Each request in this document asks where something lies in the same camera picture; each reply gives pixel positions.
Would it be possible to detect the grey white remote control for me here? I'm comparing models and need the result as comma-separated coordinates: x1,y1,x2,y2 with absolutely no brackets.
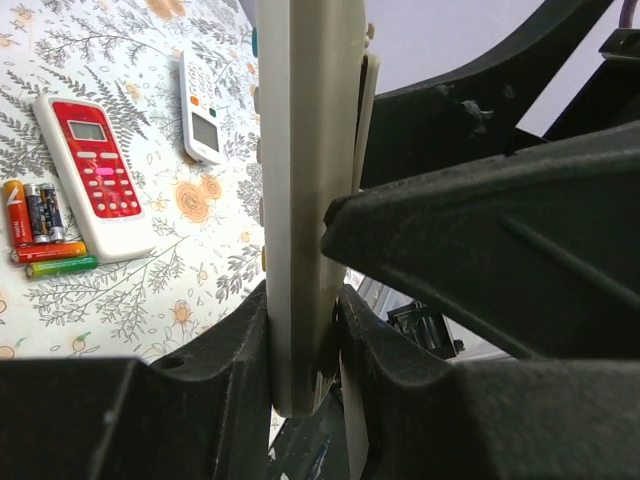
256,1,380,418

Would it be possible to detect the white remote with screen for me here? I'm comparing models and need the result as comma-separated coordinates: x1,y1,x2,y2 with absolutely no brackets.
179,49,226,165

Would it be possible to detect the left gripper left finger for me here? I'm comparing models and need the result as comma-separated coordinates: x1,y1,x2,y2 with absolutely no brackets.
1,286,271,479

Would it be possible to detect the floral table mat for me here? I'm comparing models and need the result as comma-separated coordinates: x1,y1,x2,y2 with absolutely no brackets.
1,1,267,361

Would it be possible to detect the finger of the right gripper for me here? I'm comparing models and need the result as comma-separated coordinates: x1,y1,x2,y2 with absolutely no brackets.
321,122,639,359
360,1,639,188

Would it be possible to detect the red white remote control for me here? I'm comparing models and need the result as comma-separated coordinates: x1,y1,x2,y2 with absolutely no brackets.
33,94,156,264

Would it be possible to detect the cluster of batteries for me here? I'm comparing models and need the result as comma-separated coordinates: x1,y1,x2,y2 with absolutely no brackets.
2,180,98,280

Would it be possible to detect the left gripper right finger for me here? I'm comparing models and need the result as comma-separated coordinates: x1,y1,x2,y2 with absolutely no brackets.
337,286,639,479

